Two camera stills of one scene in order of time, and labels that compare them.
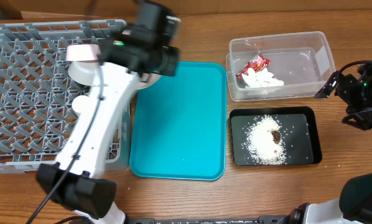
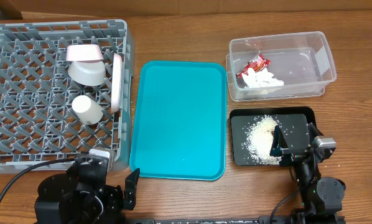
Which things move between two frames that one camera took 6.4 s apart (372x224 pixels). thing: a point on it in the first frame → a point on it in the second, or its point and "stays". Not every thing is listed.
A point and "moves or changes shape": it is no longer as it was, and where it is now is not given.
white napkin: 263,78 stays
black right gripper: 344,92 → 297,154
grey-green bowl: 83,72 stays
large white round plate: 147,79 moves or changes shape
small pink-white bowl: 83,53 stays
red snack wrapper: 257,65 stays
